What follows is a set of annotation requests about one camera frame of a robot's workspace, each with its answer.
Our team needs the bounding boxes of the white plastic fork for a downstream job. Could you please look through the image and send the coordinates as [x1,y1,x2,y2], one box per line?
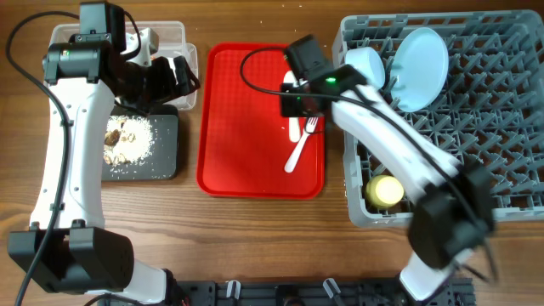
[284,117,319,173]

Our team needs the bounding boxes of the white plastic spoon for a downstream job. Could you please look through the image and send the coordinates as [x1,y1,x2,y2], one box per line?
[283,71,301,143]

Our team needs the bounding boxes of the rice and food scraps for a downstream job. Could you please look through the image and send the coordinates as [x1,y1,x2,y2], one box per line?
[103,116,154,167]

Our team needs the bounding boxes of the light blue bowl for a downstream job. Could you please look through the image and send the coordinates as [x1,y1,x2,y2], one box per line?
[345,47,385,89]

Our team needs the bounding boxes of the yellow plastic cup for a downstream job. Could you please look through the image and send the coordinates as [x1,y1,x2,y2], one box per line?
[365,175,405,209]

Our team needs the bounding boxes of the light blue plate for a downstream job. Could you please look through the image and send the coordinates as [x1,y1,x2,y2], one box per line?
[390,27,449,112]

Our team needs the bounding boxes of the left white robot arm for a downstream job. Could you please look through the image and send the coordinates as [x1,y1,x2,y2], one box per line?
[8,1,200,305]

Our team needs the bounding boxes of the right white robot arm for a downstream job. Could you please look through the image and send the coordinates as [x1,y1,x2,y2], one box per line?
[281,35,496,302]

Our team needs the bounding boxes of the clear plastic waste bin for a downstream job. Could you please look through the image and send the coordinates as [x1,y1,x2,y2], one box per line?
[49,20,198,111]

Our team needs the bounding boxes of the black waste tray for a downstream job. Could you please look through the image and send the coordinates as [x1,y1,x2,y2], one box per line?
[101,105,179,182]

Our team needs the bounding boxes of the grey dishwasher rack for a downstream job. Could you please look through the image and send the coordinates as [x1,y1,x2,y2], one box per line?
[331,10,543,222]

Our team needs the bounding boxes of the red serving tray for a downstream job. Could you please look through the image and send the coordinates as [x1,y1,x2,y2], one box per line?
[196,42,325,200]

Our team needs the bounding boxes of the black mounting rail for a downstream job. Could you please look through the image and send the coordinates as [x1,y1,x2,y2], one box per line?
[84,278,475,306]

